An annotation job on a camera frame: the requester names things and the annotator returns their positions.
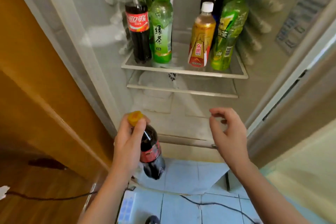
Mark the orange energy drink bottle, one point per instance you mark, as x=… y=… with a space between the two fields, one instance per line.
x=202 y=37

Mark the cola bottle yellow cap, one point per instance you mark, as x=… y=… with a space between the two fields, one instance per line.
x=151 y=155
x=137 y=21

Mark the glass crisper cover shelf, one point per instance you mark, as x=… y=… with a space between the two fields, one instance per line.
x=197 y=92

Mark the white power strip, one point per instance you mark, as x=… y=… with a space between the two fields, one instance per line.
x=4 y=192
x=128 y=209

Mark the person's right hand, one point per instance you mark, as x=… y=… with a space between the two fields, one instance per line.
x=233 y=145

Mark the printed clear plastic bag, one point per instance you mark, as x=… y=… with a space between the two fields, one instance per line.
x=172 y=76

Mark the person's left hand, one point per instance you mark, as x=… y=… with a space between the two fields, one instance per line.
x=127 y=150

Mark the person's left forearm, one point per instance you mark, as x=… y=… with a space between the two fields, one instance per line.
x=105 y=200

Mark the glass fridge shelf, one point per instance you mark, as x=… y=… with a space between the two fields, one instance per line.
x=183 y=71

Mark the person's right forearm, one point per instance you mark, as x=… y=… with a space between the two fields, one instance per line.
x=267 y=197

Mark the blue instruction sticker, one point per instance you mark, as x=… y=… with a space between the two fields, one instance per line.
x=302 y=16

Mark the person's black left shoe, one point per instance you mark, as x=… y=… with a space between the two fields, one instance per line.
x=152 y=220

